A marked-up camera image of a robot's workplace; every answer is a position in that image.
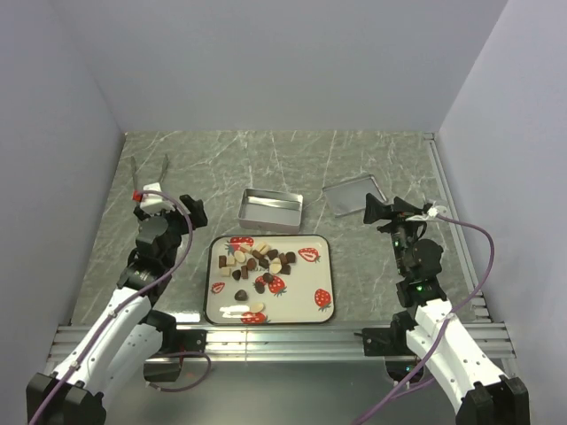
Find white oval chocolate centre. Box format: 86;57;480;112
269;262;282;274

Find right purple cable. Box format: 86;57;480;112
352;211;496;425

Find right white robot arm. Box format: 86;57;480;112
356;194;531;424

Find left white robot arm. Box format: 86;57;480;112
26;189;208;424

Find white oval chocolate front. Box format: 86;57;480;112
249;302;265;313

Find metal serving tongs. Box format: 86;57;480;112
129;154;170;191

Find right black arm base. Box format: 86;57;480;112
359;328;419;383

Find silver tin lid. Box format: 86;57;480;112
322;174;387;217

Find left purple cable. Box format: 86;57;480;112
26;189;213;425

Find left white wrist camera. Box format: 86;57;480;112
133;182;175;215

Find purple cable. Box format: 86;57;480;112
26;189;213;425
352;211;496;425

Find white strawberry pattern tray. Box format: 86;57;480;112
204;235;336;326

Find white chocolate top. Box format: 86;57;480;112
256;242;270;255

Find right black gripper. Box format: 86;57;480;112
364;193;428;276

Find silver rectangular tin box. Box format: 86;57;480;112
237;189;304;234

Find white oval chocolate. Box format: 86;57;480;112
249;302;265;313
269;262;282;274

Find aluminium frame rail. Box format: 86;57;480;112
47;322;516;364

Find dark round chocolate right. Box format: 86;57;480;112
285;251;296;263

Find dark heart chocolate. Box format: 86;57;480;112
234;290;249;302

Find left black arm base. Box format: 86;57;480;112
143;328;210;384

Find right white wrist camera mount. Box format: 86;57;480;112
406;203;448;222

